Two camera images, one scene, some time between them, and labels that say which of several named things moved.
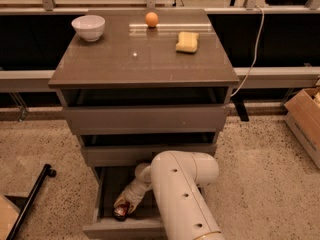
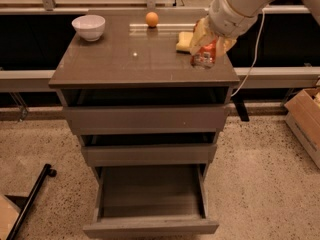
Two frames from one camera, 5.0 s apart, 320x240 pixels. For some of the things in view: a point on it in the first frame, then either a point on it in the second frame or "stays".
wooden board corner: (8, 214) stays
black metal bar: (47, 171) stays
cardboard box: (303, 115) stays
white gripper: (132, 193) → (228, 21)
